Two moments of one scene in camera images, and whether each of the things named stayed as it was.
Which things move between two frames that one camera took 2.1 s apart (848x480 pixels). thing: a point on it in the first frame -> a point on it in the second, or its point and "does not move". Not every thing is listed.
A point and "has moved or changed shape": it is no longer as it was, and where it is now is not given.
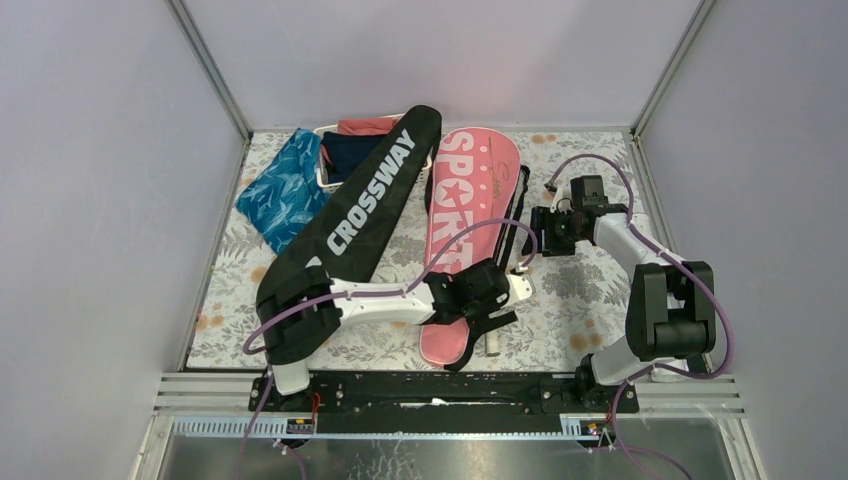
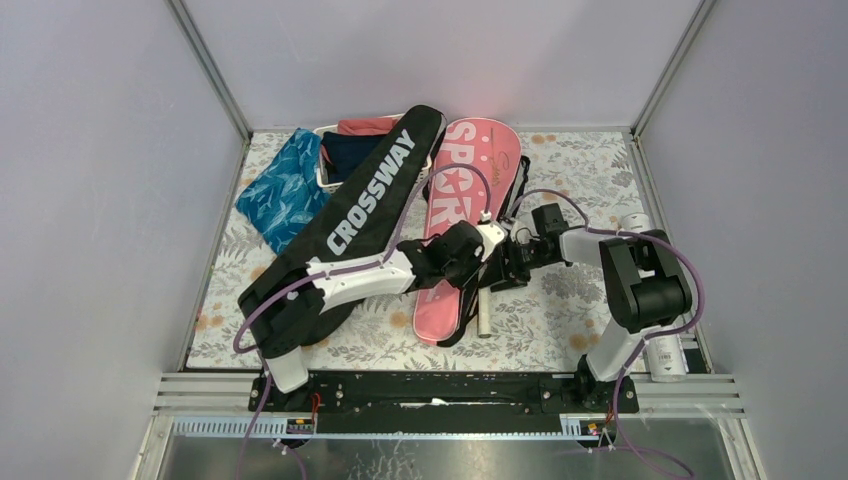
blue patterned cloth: [284, 197] does not move
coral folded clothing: [366, 126] does not move
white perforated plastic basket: [324, 181] does not move
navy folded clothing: [344, 150] does not move
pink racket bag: [472, 211] has moved or changed shape
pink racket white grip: [491, 342] has moved or changed shape
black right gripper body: [560, 237] -> [521, 258]
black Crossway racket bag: [343, 238] does not move
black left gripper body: [475, 315] -> [457, 273]
